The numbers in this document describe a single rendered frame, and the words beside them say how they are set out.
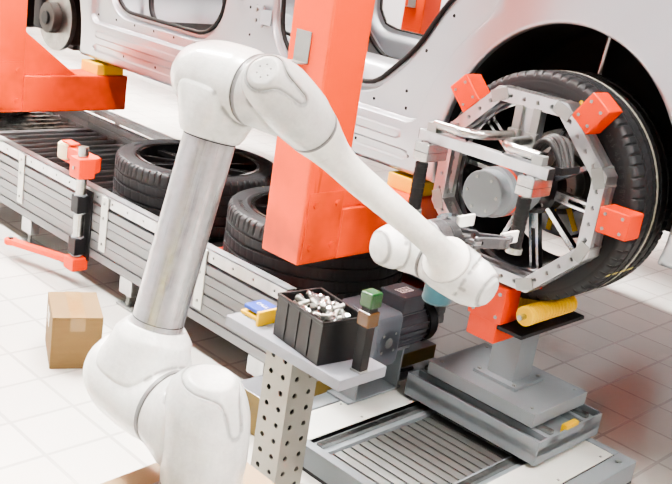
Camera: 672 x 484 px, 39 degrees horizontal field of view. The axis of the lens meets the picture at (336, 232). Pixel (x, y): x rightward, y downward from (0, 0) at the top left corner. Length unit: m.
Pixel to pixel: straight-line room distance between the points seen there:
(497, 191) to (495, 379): 0.69
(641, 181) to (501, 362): 0.75
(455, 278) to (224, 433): 0.57
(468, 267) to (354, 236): 1.01
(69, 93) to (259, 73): 2.90
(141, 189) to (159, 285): 1.93
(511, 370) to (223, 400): 1.45
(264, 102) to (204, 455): 0.62
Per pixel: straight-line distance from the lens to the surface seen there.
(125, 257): 3.64
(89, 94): 4.53
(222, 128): 1.74
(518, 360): 2.98
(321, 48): 2.66
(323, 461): 2.72
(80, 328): 3.17
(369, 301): 2.27
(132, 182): 3.75
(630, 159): 2.63
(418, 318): 3.01
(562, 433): 2.95
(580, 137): 2.59
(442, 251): 1.91
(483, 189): 2.59
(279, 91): 1.61
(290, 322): 2.41
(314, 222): 2.77
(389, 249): 2.02
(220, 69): 1.72
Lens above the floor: 1.45
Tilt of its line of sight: 17 degrees down
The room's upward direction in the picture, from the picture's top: 9 degrees clockwise
